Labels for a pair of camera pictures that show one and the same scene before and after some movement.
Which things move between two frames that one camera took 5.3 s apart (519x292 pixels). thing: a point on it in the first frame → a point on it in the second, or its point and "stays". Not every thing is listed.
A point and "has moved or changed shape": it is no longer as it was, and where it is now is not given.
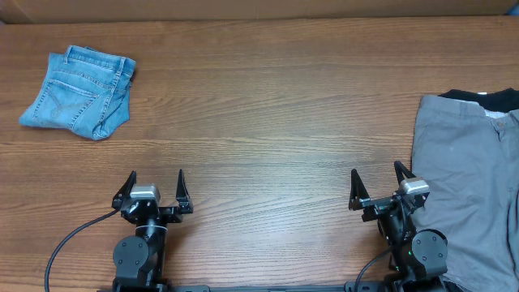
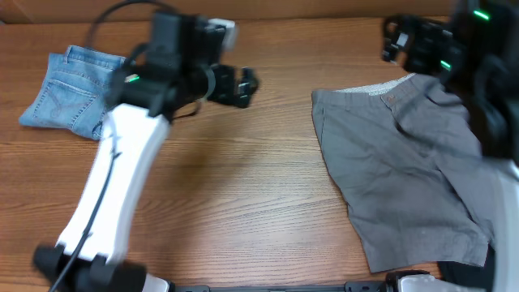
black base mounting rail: [152, 287] stays
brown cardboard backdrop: [111, 11] stays
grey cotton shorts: [469, 157] has moved or changed shape
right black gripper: [359, 199] → [435, 38]
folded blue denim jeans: [83, 90] stays
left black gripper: [174, 214] → [228, 94]
